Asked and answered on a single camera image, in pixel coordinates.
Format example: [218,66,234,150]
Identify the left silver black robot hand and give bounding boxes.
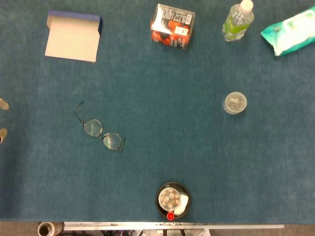
[0,97,10,145]

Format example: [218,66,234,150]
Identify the wire-frame eyeglasses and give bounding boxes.
[74,101,126,152]

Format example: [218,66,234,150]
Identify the open blue white cardboard box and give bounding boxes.
[44,10,103,64]

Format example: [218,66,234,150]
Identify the brown tape roll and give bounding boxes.
[37,221,64,236]

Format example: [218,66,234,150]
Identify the clear box red black capsules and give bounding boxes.
[150,3,196,51]

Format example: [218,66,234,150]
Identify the round white lidded container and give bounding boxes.
[158,187,182,211]

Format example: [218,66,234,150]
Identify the black round cup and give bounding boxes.
[155,181,192,219]

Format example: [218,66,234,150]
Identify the white crumpled cloth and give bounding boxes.
[174,191,191,215]

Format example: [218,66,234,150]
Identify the clear jar of paper clips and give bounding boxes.
[222,91,248,116]

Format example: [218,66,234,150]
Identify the clear bottle green label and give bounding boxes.
[222,0,254,42]

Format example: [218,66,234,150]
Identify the green wet wipes pack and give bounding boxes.
[260,5,315,57]

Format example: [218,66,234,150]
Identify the aluminium table edge rail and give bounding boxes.
[63,221,285,231]

